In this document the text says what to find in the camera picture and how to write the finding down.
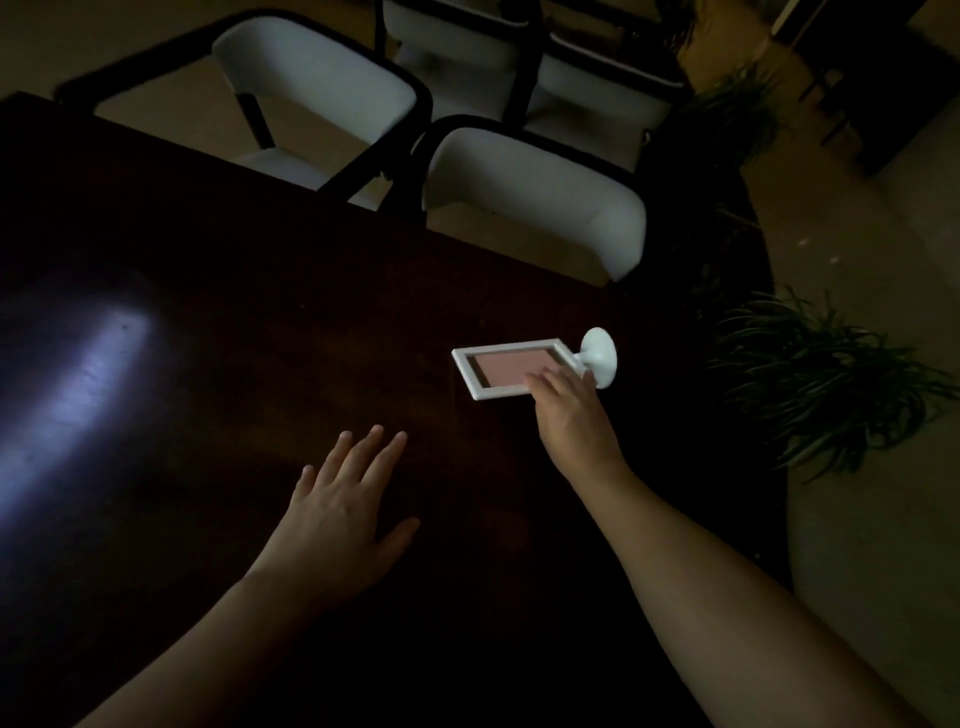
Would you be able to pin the white chair with black frame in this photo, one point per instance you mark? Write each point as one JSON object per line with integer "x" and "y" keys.
{"x": 540, "y": 195}
{"x": 315, "y": 90}
{"x": 450, "y": 45}
{"x": 607, "y": 97}

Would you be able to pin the person's right fingers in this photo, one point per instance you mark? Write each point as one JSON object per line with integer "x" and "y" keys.
{"x": 559, "y": 381}

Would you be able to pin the person's left little finger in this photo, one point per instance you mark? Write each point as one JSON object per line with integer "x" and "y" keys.
{"x": 304, "y": 484}

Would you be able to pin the person's right hand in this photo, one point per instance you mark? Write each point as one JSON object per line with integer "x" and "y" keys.
{"x": 574, "y": 431}

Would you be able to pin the person's left forearm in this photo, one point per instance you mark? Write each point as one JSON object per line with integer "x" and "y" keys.
{"x": 199, "y": 660}

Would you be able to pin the person's left thumb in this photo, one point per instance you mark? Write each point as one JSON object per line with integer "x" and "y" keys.
{"x": 397, "y": 541}

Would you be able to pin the green leafy potted plant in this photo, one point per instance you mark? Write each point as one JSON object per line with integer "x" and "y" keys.
{"x": 817, "y": 375}
{"x": 731, "y": 112}

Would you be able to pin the dark wooden furniture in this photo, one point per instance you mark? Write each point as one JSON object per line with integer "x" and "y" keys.
{"x": 877, "y": 75}

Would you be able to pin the white framed stand mirror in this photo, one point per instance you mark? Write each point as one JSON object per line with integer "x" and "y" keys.
{"x": 525, "y": 366}

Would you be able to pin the person's left hand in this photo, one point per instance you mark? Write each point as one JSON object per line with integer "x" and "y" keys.
{"x": 337, "y": 529}

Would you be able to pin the person's right forearm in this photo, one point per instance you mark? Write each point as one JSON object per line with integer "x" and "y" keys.
{"x": 720, "y": 607}

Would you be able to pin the person's left middle finger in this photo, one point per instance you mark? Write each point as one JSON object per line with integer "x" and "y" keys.
{"x": 360, "y": 454}

